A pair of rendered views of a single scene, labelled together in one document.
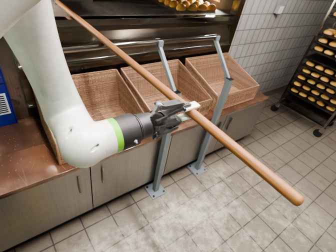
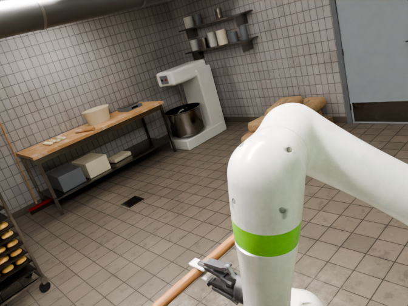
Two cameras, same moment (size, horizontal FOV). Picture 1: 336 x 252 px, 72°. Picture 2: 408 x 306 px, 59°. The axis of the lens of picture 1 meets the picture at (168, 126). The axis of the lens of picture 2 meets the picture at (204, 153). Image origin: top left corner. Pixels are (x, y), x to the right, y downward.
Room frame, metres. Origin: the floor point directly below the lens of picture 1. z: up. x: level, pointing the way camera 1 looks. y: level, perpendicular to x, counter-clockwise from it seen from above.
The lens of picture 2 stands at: (0.43, 0.85, 1.87)
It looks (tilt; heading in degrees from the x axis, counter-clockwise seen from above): 19 degrees down; 275
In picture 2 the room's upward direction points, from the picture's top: 17 degrees counter-clockwise
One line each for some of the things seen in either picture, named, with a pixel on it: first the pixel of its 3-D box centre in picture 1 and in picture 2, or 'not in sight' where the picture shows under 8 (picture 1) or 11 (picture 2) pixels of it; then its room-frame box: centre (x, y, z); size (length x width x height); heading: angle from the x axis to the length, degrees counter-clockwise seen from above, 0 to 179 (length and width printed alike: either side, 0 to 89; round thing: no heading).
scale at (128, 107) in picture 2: not in sight; (129, 107); (1.96, -5.04, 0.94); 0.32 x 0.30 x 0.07; 133
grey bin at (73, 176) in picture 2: not in sight; (65, 177); (2.96, -4.03, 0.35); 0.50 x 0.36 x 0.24; 133
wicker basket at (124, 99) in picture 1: (91, 110); not in sight; (1.14, 0.49, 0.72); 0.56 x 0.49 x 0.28; 132
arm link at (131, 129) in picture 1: (125, 130); not in sight; (0.47, 0.11, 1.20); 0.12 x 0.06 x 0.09; 44
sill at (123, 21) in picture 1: (151, 19); not in sight; (1.75, 0.27, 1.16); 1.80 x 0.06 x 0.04; 133
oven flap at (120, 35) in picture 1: (151, 40); not in sight; (1.73, 0.25, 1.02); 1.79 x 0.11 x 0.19; 133
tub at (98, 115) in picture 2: not in sight; (97, 115); (2.39, -4.67, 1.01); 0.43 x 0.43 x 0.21
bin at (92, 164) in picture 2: not in sight; (91, 164); (2.65, -4.32, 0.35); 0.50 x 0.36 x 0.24; 135
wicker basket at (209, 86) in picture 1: (220, 79); not in sight; (1.97, -0.39, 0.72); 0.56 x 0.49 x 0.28; 133
